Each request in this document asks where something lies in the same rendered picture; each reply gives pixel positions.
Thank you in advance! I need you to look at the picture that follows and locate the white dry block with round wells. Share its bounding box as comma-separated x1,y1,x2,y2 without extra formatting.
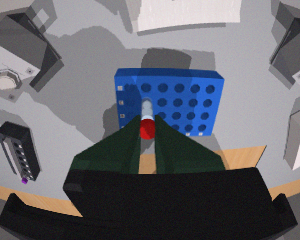
125,0,242,32

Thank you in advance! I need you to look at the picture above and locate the white box with grey block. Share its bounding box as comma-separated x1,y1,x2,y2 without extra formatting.
270,0,300,85

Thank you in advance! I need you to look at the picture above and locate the dark grey block with round holes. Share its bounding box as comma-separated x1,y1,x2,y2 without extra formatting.
0,121,40,181

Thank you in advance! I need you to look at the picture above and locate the blue tube rack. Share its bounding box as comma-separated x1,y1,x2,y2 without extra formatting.
114,68,225,136

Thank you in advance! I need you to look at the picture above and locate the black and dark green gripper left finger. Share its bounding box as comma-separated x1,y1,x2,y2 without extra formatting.
68,115,141,174

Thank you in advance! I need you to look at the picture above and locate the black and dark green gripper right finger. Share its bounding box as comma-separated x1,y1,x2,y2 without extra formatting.
154,115,226,174

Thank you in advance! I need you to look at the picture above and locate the grey bench mat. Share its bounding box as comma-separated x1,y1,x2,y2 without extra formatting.
0,0,300,201

